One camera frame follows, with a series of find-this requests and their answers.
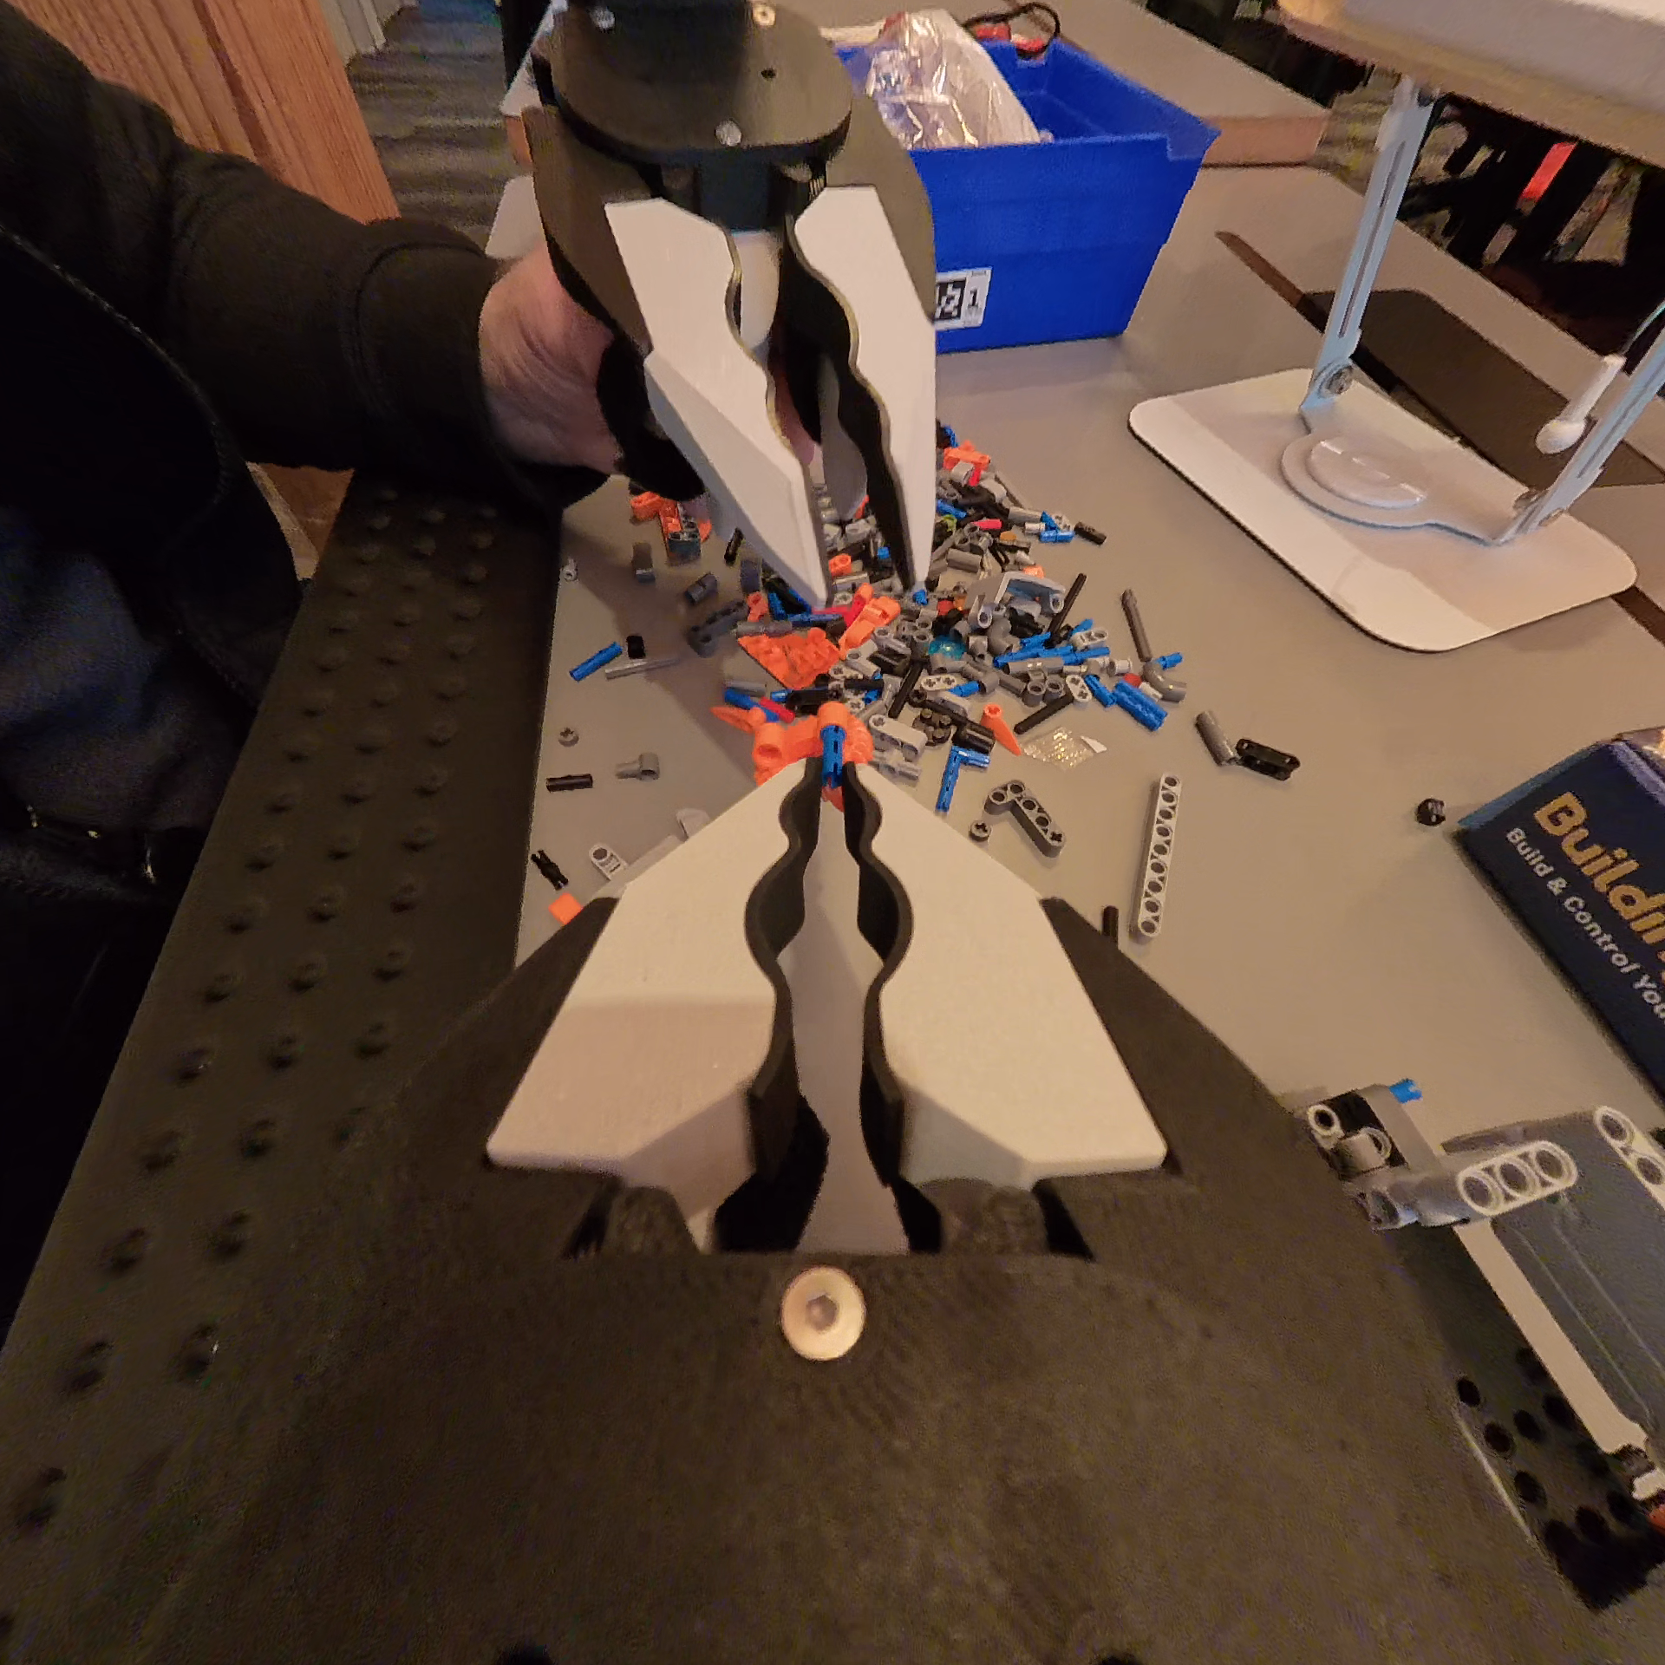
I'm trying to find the pile of small building parts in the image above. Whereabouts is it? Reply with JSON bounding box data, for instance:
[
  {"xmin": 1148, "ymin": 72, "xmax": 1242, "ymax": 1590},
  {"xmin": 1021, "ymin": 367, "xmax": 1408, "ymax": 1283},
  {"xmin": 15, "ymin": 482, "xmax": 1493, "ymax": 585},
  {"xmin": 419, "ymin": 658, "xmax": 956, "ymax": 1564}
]
[{"xmin": 574, "ymin": 417, "xmax": 1192, "ymax": 815}]

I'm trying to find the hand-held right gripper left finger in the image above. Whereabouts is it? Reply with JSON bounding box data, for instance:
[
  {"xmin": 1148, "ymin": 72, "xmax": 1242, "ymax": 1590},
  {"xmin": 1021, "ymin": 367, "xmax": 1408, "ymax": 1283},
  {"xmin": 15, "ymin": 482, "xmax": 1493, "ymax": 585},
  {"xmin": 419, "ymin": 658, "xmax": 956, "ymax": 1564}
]
[{"xmin": 486, "ymin": 761, "xmax": 825, "ymax": 1237}]

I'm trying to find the person's left hand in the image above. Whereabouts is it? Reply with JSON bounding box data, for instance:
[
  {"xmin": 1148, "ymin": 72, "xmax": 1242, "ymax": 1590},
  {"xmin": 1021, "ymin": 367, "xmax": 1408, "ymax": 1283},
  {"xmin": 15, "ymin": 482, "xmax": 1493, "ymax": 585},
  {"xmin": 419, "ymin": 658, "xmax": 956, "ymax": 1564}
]
[{"xmin": 478, "ymin": 248, "xmax": 627, "ymax": 472}]

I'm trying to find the white book stand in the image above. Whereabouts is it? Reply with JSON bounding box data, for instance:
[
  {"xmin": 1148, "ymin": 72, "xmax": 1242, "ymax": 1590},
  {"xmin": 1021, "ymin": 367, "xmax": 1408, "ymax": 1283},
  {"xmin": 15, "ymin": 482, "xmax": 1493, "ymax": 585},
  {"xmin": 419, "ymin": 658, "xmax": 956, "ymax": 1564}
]
[{"xmin": 1131, "ymin": 0, "xmax": 1665, "ymax": 652}]

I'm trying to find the long grey holed beam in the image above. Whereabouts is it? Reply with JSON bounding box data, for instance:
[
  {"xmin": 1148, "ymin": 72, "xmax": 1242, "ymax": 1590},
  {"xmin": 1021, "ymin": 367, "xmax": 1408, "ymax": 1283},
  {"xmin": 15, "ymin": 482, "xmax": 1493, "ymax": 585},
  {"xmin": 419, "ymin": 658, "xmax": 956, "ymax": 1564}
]
[{"xmin": 1132, "ymin": 773, "xmax": 1184, "ymax": 942}]

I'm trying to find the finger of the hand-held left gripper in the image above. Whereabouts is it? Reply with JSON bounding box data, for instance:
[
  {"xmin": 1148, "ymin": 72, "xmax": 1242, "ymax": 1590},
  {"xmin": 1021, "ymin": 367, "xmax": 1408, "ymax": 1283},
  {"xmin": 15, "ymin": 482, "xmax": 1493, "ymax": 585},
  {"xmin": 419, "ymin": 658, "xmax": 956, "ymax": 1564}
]
[
  {"xmin": 603, "ymin": 195, "xmax": 835, "ymax": 611},
  {"xmin": 788, "ymin": 187, "xmax": 942, "ymax": 587}
]

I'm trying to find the blue plastic bin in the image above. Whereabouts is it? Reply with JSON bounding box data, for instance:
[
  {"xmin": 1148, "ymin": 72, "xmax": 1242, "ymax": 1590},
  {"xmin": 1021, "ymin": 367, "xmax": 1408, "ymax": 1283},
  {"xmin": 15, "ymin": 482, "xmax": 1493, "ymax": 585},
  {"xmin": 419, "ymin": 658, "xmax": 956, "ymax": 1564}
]
[{"xmin": 839, "ymin": 32, "xmax": 1222, "ymax": 353}]

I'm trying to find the grey partly built model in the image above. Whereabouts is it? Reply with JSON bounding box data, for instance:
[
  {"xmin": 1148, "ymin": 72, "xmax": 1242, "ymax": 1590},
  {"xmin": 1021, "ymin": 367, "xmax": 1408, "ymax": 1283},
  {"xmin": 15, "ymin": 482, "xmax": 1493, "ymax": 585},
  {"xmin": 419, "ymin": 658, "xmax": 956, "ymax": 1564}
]
[{"xmin": 1301, "ymin": 1081, "xmax": 1665, "ymax": 1616}]

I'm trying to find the dark grey angled beam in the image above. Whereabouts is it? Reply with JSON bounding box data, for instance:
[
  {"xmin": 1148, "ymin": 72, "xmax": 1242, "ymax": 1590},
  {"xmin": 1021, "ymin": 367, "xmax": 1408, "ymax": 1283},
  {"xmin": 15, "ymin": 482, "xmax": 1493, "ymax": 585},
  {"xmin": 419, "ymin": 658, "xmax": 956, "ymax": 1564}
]
[{"xmin": 986, "ymin": 781, "xmax": 1067, "ymax": 857}]

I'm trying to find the orange toothed gear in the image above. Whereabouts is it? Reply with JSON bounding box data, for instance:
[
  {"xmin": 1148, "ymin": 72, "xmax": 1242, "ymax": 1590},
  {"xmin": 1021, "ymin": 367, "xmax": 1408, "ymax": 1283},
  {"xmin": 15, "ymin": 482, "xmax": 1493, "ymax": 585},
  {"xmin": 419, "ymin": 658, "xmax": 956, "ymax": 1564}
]
[{"xmin": 752, "ymin": 708, "xmax": 871, "ymax": 789}]

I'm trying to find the blue robot kit box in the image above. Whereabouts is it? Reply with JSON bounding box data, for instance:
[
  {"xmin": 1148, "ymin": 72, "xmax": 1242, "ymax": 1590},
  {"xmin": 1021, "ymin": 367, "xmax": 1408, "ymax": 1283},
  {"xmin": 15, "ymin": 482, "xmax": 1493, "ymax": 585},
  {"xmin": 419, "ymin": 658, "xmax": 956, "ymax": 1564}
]
[{"xmin": 1458, "ymin": 728, "xmax": 1665, "ymax": 1094}]

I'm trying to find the dark table cable hatch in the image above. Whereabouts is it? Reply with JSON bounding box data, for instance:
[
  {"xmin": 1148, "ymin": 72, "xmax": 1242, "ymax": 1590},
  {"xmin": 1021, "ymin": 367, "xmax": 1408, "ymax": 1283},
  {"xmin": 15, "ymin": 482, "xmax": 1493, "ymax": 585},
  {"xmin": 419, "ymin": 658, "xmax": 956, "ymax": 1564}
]
[{"xmin": 1216, "ymin": 232, "xmax": 1665, "ymax": 490}]

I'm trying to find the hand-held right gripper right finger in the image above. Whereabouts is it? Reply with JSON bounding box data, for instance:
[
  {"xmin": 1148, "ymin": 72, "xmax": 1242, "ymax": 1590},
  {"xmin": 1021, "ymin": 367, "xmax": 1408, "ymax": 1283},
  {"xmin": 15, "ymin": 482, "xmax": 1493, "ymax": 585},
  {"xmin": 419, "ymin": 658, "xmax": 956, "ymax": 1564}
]
[{"xmin": 841, "ymin": 763, "xmax": 1174, "ymax": 1235}]

